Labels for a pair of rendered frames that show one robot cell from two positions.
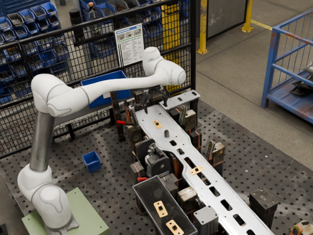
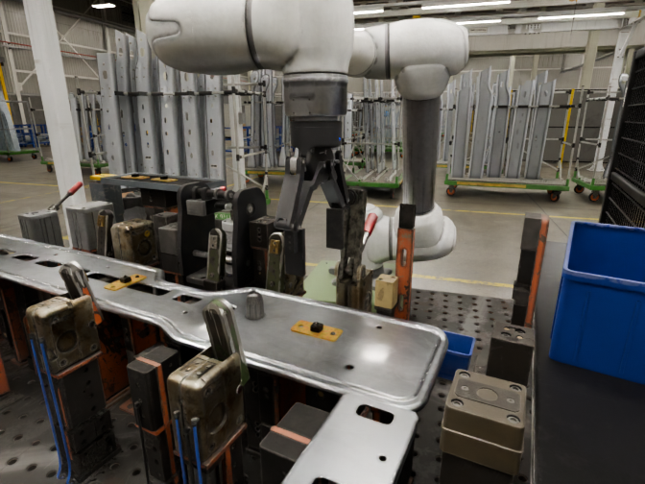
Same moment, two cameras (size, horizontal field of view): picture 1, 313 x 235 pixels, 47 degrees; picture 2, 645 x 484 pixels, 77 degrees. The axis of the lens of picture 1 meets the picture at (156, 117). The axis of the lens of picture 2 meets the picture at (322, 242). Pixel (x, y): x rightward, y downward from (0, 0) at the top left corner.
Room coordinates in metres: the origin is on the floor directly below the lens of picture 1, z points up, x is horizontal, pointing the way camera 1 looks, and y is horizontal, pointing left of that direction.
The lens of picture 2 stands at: (2.26, -0.37, 1.35)
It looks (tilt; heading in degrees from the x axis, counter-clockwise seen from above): 17 degrees down; 142
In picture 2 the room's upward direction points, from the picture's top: straight up
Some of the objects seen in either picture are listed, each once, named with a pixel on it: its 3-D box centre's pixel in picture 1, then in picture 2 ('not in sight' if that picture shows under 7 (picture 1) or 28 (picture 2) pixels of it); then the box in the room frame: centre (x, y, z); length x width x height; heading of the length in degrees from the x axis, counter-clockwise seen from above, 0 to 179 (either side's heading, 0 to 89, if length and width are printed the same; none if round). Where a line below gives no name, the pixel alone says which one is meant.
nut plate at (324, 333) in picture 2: (157, 123); (316, 327); (1.78, 0.00, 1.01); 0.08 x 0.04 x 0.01; 26
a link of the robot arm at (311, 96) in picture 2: not in sight; (316, 99); (1.78, 0.00, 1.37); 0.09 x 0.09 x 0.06
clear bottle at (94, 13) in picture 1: (93, 17); not in sight; (2.32, 0.36, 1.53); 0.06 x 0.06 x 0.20
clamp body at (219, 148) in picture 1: (215, 167); (77, 386); (1.48, -0.33, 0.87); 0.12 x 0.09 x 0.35; 115
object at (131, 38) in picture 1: (130, 45); not in sight; (2.32, 0.14, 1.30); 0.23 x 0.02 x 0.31; 115
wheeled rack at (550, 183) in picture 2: not in sight; (507, 143); (-1.40, 6.56, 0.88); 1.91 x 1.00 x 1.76; 32
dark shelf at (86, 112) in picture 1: (103, 99); (609, 327); (2.08, 0.36, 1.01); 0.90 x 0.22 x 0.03; 115
